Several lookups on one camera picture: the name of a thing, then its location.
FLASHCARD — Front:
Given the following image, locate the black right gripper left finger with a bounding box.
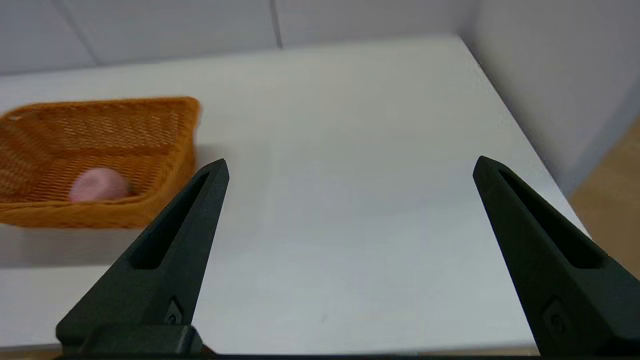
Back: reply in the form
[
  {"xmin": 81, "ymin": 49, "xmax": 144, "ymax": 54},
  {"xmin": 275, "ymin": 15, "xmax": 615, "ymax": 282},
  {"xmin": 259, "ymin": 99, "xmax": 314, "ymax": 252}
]
[{"xmin": 55, "ymin": 158, "xmax": 230, "ymax": 349}]

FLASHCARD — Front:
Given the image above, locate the orange woven wicker basket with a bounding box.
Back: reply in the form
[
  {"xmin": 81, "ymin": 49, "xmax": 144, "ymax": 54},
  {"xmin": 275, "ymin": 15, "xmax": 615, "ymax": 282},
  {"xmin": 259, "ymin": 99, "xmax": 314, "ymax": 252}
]
[{"xmin": 0, "ymin": 96, "xmax": 202, "ymax": 230}]

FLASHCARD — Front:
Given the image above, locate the pink peach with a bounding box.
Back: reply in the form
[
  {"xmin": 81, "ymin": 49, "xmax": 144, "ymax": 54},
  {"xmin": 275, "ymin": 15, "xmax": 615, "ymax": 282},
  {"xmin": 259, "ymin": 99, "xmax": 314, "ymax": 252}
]
[{"xmin": 68, "ymin": 167, "xmax": 132, "ymax": 203}]

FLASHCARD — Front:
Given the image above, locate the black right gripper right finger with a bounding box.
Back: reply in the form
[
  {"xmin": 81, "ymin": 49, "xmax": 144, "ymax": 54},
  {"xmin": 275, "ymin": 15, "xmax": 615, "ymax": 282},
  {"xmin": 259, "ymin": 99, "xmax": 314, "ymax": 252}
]
[{"xmin": 472, "ymin": 155, "xmax": 640, "ymax": 354}]

